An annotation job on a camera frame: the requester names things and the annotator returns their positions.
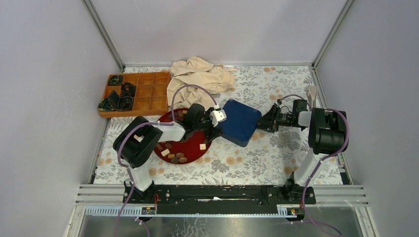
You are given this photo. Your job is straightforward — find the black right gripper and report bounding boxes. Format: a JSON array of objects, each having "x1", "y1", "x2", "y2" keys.
[{"x1": 254, "y1": 105, "x2": 294, "y2": 133}]

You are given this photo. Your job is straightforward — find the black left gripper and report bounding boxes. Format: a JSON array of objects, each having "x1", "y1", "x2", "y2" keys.
[{"x1": 193, "y1": 108, "x2": 223, "y2": 141}]

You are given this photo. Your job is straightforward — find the navy box lid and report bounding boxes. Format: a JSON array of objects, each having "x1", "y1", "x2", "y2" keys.
[{"x1": 216, "y1": 99, "x2": 262, "y2": 147}]

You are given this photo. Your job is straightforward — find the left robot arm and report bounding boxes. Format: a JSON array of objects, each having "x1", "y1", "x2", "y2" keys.
[{"x1": 113, "y1": 104, "x2": 227, "y2": 203}]

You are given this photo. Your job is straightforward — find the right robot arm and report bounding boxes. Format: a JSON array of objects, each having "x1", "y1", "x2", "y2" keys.
[{"x1": 256, "y1": 99, "x2": 349, "y2": 203}]

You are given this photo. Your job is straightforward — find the red round tray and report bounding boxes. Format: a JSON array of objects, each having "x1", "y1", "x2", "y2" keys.
[{"x1": 154, "y1": 108, "x2": 211, "y2": 164}]

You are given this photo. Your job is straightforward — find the beige crumpled cloth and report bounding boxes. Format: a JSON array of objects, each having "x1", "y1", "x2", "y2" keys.
[{"x1": 167, "y1": 56, "x2": 236, "y2": 110}]

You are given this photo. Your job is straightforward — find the floral tablecloth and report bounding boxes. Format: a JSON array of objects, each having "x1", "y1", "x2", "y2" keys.
[{"x1": 95, "y1": 65, "x2": 344, "y2": 186}]

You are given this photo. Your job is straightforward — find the wooden compartment tray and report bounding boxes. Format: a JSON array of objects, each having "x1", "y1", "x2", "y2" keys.
[{"x1": 98, "y1": 72, "x2": 171, "y2": 118}]

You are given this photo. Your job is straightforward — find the dark rolled tie patterned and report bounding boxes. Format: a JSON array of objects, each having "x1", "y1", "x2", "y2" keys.
[{"x1": 116, "y1": 95, "x2": 134, "y2": 112}]

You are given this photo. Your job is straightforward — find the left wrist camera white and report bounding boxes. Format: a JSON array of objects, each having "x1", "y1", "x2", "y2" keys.
[{"x1": 210, "y1": 109, "x2": 227, "y2": 127}]

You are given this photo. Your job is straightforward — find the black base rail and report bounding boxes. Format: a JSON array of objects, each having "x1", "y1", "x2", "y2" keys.
[{"x1": 123, "y1": 184, "x2": 316, "y2": 215}]

